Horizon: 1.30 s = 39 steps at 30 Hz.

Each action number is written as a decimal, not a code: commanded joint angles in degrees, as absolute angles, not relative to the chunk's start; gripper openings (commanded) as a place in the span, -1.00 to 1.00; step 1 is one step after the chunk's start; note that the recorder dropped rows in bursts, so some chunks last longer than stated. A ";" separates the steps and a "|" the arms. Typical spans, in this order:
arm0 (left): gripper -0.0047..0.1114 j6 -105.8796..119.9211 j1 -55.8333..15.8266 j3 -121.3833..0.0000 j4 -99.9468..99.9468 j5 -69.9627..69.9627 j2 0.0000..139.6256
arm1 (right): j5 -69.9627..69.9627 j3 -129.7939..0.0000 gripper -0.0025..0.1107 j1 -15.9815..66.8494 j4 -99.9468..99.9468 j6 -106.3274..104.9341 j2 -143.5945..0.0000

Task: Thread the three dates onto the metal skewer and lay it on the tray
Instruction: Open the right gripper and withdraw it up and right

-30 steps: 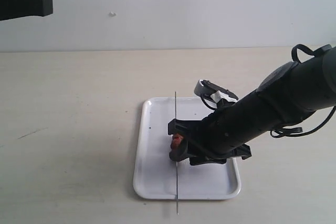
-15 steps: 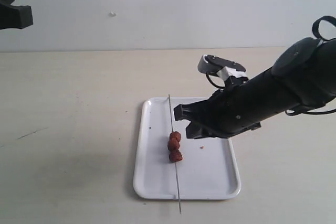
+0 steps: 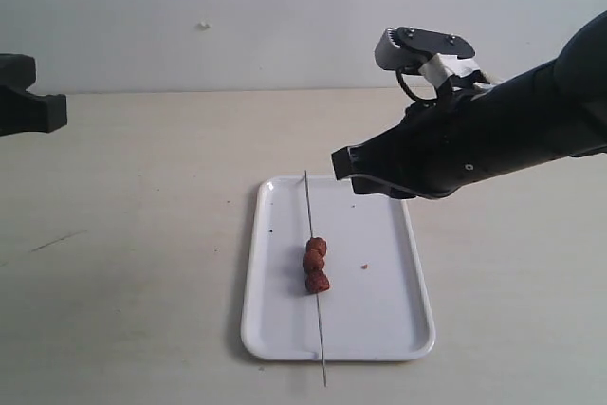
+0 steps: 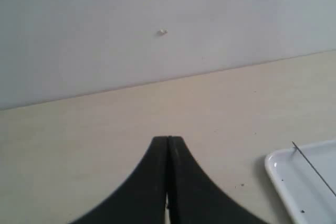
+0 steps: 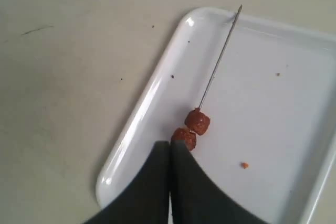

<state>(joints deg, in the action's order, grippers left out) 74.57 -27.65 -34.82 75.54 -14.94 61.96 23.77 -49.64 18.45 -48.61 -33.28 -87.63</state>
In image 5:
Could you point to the red meatball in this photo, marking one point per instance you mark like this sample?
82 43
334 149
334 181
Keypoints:
197 121
184 134

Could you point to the white rectangular plastic tray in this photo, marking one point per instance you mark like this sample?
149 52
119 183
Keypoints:
271 105

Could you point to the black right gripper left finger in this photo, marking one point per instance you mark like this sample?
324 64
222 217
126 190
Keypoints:
146 198

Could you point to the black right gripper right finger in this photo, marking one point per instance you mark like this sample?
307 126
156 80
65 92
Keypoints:
194 196

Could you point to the thin metal skewer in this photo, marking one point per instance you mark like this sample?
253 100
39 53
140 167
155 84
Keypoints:
220 57

